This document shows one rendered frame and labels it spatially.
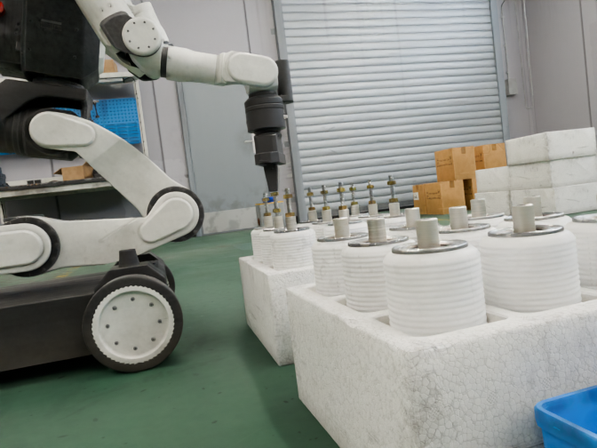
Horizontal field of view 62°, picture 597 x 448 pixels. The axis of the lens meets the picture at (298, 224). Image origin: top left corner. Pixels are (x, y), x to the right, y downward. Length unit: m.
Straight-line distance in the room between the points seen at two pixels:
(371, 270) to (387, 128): 6.27
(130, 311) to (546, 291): 0.81
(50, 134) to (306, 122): 5.29
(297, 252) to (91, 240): 0.55
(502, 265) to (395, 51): 6.62
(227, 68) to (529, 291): 0.79
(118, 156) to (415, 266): 0.96
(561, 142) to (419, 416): 3.30
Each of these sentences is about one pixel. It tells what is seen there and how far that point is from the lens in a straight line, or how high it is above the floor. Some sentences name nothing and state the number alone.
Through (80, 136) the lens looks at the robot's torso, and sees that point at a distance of 1.31.
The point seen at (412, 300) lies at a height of 0.21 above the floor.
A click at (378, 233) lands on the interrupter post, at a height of 0.26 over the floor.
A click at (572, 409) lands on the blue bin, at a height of 0.11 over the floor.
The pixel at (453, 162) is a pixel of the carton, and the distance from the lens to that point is 4.88.
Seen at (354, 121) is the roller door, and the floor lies 1.21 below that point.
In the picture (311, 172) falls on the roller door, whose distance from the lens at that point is 6.38.
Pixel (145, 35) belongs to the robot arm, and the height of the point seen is 0.69.
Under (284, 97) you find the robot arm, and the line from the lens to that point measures 1.17.
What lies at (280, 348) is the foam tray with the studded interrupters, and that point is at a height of 0.03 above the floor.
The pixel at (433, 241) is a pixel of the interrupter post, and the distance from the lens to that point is 0.52.
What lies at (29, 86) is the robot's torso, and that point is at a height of 0.65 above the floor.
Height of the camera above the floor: 0.32
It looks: 3 degrees down
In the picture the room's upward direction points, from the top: 7 degrees counter-clockwise
